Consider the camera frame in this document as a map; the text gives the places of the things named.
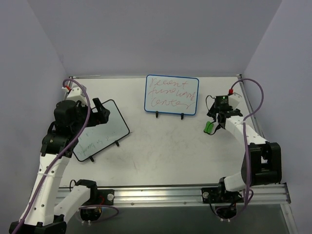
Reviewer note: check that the aluminium table edge frame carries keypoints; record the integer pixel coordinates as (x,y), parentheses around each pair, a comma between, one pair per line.
(253,114)

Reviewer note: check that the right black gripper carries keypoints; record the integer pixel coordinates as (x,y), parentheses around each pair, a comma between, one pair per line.
(217,117)

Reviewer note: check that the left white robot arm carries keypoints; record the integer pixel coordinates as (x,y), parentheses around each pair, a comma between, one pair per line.
(41,215)

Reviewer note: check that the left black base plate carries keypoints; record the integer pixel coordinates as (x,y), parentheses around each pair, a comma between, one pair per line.
(105,197)

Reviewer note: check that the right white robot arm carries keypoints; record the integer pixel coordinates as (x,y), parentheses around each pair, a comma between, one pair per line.
(262,162)

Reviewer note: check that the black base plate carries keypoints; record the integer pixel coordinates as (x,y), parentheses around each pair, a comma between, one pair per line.
(105,197)
(213,195)

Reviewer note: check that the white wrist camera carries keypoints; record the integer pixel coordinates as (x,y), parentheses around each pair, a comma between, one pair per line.
(234,98)
(75,93)

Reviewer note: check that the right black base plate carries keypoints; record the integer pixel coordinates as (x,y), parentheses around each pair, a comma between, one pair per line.
(213,195)

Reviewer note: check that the aluminium front rail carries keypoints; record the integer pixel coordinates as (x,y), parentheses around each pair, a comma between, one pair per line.
(189,195)

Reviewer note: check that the green whiteboard eraser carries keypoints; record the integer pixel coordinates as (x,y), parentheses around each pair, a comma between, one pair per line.
(209,127)

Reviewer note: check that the black framed whiteboard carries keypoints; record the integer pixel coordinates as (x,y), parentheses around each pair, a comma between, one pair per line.
(95,139)

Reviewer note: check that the blue framed whiteboard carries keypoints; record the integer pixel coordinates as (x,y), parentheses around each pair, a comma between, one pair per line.
(171,95)

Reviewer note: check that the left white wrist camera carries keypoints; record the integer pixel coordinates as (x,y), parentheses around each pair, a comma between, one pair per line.
(75,93)

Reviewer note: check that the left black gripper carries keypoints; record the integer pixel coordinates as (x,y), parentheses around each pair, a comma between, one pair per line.
(96,115)

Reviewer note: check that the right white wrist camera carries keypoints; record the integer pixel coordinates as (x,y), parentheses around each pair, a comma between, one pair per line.
(234,98)

